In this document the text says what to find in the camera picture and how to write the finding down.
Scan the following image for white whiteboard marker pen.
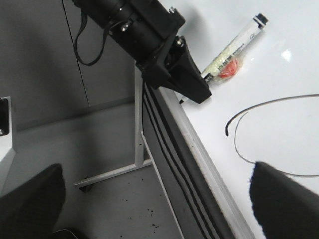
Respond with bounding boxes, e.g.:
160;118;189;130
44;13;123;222
179;13;269;104

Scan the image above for white whiteboard with aluminium frame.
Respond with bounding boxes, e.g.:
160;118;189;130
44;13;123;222
159;0;319;239

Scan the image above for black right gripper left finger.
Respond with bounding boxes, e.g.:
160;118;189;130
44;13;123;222
0;164;66;239

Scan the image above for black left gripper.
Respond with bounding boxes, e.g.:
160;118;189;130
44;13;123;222
73;0;212;104

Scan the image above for grey cabinet panel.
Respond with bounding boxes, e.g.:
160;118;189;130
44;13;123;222
0;0;134;130

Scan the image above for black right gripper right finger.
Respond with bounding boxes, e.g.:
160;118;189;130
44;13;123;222
249;162;319;239

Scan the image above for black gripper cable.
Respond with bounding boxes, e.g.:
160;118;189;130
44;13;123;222
74;9;130;66

